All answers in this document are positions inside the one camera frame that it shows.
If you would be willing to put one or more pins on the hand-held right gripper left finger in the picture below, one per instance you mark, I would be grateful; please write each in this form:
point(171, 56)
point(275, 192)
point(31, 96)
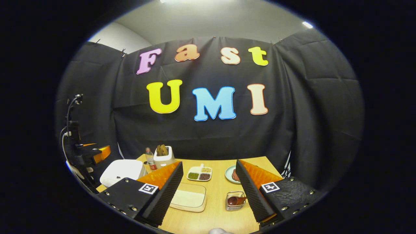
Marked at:
point(164, 198)

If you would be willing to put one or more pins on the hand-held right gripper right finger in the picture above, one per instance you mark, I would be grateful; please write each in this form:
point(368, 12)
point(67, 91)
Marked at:
point(252, 196)

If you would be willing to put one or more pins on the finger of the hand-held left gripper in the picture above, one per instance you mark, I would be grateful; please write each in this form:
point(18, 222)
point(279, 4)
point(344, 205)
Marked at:
point(87, 145)
point(101, 154)

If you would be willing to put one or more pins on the brown wooden spoon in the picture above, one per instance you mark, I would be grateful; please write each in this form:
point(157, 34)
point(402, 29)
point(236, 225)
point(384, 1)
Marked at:
point(234, 201)

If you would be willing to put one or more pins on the clear tray of rice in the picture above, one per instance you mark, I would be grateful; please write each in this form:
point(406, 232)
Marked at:
point(188, 198)

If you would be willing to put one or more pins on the white rice cooker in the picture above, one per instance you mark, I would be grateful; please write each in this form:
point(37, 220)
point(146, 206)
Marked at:
point(122, 170)

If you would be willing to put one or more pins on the brown meat slice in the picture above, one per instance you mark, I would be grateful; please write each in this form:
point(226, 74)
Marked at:
point(235, 175)

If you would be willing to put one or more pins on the pale green plate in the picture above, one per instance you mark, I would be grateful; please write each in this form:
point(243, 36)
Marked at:
point(228, 174)

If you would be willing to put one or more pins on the white toaster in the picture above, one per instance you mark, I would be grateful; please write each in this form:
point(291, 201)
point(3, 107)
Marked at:
point(164, 161)

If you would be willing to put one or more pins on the red label plastic bottle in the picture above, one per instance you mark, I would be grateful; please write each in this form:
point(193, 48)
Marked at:
point(150, 161)

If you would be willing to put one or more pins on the white divided grain dish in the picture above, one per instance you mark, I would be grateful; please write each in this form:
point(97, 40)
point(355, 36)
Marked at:
point(199, 173)

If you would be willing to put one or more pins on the toasted bread slices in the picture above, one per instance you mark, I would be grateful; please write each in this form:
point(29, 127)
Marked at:
point(162, 150)

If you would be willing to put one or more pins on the black backdrop cloth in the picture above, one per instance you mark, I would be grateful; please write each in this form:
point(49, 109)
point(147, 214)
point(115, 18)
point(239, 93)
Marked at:
point(308, 113)

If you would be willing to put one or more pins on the small ceiling light panel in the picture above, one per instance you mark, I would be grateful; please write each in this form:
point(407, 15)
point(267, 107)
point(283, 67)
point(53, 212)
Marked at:
point(307, 24)

